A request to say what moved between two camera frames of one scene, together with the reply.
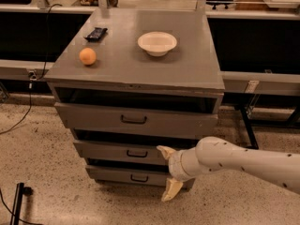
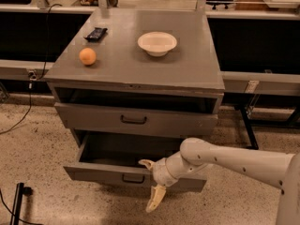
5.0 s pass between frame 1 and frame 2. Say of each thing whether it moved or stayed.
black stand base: stayed
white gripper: moved
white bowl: stayed
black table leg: stayed
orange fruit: stayed
